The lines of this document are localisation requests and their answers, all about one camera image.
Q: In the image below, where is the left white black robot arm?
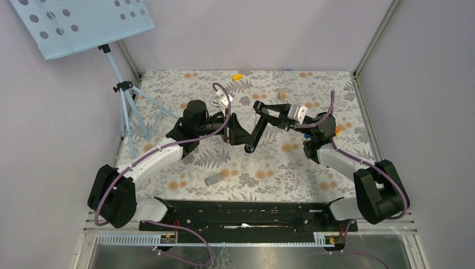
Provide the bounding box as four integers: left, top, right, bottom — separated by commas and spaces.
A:
87, 100, 255, 230

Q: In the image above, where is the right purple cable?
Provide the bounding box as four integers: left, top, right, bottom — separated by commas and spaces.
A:
296, 90, 409, 269

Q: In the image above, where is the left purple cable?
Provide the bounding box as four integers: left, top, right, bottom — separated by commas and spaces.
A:
93, 82, 232, 266

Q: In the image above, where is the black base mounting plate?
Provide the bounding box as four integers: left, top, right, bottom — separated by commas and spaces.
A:
139, 200, 358, 243

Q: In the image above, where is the black stapler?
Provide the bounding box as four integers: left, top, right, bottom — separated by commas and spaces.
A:
244, 116, 268, 154

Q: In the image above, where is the purple cable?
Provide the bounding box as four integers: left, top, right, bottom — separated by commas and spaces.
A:
93, 82, 232, 266
296, 90, 409, 269

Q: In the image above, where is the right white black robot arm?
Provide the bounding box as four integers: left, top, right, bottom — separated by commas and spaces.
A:
245, 101, 410, 231

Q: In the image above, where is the grey staple strip block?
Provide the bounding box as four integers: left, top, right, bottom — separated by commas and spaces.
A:
205, 173, 223, 187

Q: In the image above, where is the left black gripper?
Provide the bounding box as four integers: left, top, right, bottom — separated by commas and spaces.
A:
196, 108, 255, 145

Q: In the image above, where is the small wooden cube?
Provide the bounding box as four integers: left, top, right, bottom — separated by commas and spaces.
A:
278, 90, 286, 100

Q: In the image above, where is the floral patterned table mat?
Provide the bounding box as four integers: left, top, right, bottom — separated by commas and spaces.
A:
137, 70, 374, 202

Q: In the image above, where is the yellow toy brick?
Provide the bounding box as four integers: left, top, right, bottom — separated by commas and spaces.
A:
232, 73, 243, 81

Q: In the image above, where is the blue perforated music stand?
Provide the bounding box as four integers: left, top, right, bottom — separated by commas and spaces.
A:
11, 0, 177, 154

